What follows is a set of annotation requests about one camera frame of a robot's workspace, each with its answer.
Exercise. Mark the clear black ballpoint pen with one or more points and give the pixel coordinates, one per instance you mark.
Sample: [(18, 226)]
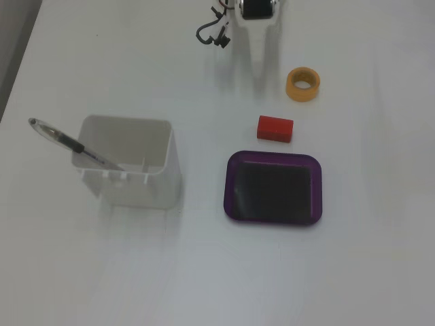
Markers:
[(64, 138)]

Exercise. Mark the red rectangular cube block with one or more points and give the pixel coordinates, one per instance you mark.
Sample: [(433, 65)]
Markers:
[(273, 128)]

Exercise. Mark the yellow masking tape roll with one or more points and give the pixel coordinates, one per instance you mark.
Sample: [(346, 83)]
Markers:
[(291, 89)]

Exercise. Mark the purple metal tray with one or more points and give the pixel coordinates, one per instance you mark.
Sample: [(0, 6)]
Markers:
[(272, 190)]

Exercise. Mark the white plastic container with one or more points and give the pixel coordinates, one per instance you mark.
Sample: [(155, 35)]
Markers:
[(136, 190)]

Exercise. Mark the white fixed gripper finger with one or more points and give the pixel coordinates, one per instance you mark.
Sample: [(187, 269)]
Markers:
[(257, 44)]

